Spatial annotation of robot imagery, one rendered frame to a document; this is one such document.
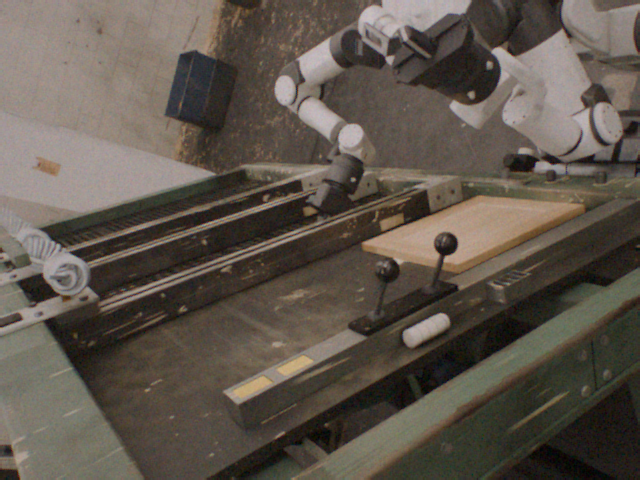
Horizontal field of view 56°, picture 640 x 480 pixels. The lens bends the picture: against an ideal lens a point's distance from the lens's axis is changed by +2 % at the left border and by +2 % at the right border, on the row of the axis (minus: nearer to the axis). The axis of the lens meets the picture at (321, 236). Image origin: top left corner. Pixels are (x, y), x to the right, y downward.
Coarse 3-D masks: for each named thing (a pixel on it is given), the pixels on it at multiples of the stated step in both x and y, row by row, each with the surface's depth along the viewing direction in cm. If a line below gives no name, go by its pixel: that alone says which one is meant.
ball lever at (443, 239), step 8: (448, 232) 91; (440, 240) 90; (448, 240) 90; (456, 240) 91; (440, 248) 90; (448, 248) 90; (456, 248) 91; (440, 256) 93; (440, 264) 94; (432, 280) 97; (424, 288) 98; (432, 288) 97; (440, 288) 98
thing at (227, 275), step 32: (416, 192) 157; (448, 192) 163; (320, 224) 146; (352, 224) 146; (256, 256) 133; (288, 256) 137; (320, 256) 142; (160, 288) 122; (192, 288) 125; (224, 288) 129; (32, 320) 107; (64, 320) 112; (96, 320) 115; (128, 320) 119; (160, 320) 122
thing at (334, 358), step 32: (576, 224) 118; (608, 224) 120; (512, 256) 108; (544, 256) 110; (480, 288) 101; (416, 320) 94; (320, 352) 87; (352, 352) 88; (384, 352) 91; (288, 384) 82; (320, 384) 85; (256, 416) 80
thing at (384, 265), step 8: (376, 264) 86; (384, 264) 84; (392, 264) 84; (376, 272) 85; (384, 272) 84; (392, 272) 84; (384, 280) 85; (392, 280) 85; (384, 288) 88; (384, 296) 89; (376, 304) 90; (376, 312) 91; (384, 312) 93; (368, 320) 92; (376, 320) 91
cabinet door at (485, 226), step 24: (432, 216) 151; (456, 216) 148; (480, 216) 144; (504, 216) 140; (528, 216) 136; (552, 216) 132; (384, 240) 140; (408, 240) 137; (432, 240) 134; (480, 240) 127; (504, 240) 124; (432, 264) 122; (456, 264) 116
